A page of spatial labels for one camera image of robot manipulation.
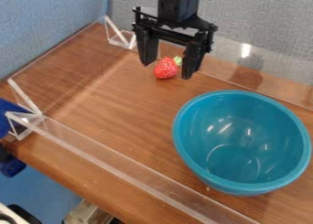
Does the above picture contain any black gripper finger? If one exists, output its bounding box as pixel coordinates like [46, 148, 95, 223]
[182, 43, 206, 80]
[135, 26, 159, 66]

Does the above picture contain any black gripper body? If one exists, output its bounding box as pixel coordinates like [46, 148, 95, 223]
[133, 5, 218, 53]

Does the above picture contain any red strawberry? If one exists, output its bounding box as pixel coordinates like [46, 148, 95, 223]
[154, 56, 182, 79]

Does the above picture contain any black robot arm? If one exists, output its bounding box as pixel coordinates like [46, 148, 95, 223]
[133, 0, 218, 80]

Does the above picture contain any blue plastic bowl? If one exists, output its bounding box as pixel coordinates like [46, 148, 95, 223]
[173, 90, 312, 196]

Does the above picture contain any clear acrylic back barrier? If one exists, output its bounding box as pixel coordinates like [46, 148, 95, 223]
[197, 36, 313, 110]

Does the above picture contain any clear acrylic barrier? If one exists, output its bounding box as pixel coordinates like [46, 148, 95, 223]
[197, 36, 313, 110]
[7, 16, 135, 114]
[5, 112, 261, 224]

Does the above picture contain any clear acrylic left barrier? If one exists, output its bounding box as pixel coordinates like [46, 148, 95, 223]
[7, 16, 135, 114]

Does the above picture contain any clear acrylic front barrier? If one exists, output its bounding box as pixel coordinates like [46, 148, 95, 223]
[5, 112, 261, 224]

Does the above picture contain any blue clamp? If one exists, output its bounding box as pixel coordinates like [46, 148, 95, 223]
[0, 98, 30, 178]

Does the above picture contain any grey box under table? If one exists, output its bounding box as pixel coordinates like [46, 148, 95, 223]
[63, 199, 124, 224]

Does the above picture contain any white black object below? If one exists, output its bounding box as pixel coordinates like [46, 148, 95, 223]
[0, 203, 43, 224]

